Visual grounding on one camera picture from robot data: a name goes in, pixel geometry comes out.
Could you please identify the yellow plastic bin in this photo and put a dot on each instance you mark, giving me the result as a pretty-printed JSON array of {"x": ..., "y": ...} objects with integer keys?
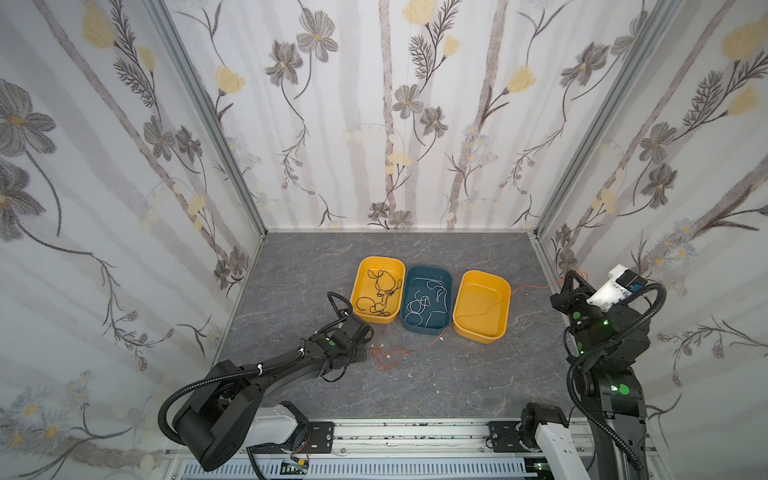
[
  {"x": 378, "y": 289},
  {"x": 481, "y": 308}
]

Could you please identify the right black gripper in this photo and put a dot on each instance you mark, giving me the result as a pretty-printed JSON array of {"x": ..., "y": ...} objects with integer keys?
[{"x": 567, "y": 301}]

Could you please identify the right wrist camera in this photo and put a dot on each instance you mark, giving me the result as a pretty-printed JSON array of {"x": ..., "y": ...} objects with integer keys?
[{"x": 621, "y": 283}]

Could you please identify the right yellow plastic bin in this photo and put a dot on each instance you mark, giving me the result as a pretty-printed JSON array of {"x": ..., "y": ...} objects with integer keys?
[{"x": 481, "y": 308}]

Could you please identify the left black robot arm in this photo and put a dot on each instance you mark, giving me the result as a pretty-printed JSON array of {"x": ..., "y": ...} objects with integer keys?
[{"x": 217, "y": 416}]

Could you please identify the left yellow plastic bin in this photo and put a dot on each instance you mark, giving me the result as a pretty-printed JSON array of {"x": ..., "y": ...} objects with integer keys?
[{"x": 378, "y": 289}]

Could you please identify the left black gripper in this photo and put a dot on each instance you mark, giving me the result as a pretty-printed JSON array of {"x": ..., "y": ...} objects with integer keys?
[{"x": 349, "y": 341}]

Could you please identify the teal plastic bin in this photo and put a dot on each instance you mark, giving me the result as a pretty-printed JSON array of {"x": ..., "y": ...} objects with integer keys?
[{"x": 427, "y": 300}]

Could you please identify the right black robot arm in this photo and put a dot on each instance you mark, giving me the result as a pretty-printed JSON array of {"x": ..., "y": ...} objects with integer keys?
[{"x": 610, "y": 326}]

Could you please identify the white vented cable duct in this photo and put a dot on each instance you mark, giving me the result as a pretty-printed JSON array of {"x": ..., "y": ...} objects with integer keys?
[{"x": 394, "y": 468}]

